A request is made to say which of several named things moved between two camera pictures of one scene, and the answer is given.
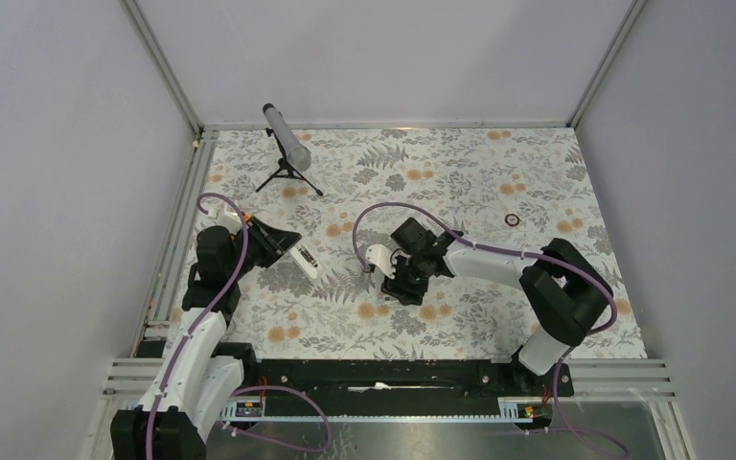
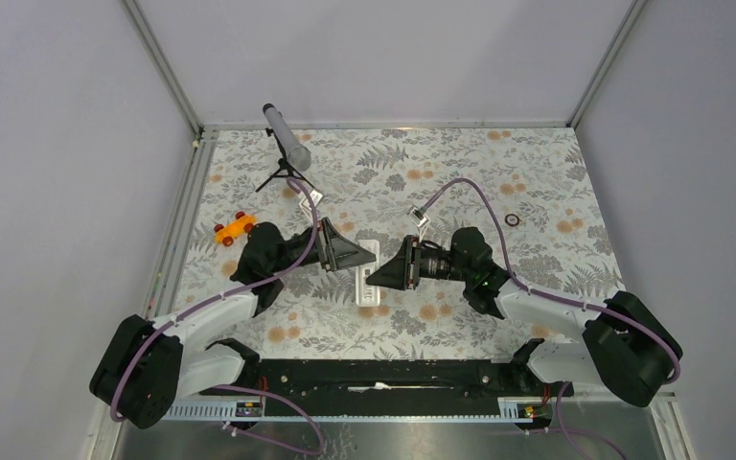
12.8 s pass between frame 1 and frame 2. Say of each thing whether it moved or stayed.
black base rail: stayed
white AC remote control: moved
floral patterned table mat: stayed
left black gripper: moved
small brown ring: stayed
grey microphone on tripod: stayed
